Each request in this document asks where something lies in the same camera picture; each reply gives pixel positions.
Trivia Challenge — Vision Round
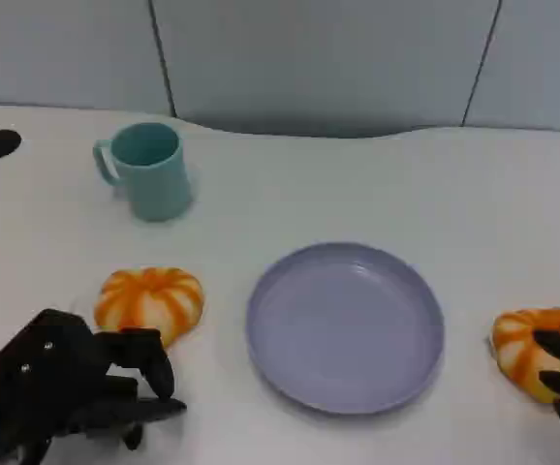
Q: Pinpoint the lilac plate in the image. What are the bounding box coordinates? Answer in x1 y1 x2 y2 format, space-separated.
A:
245 241 446 416

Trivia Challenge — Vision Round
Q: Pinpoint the orange and white bread roll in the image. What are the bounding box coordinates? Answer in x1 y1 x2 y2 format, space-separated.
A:
93 266 205 349
490 306 560 404

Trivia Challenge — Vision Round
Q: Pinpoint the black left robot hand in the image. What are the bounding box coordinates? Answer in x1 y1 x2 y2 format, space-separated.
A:
0 308 188 461

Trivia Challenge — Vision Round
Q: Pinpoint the pale green mug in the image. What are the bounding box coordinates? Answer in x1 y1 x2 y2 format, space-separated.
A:
92 121 195 223

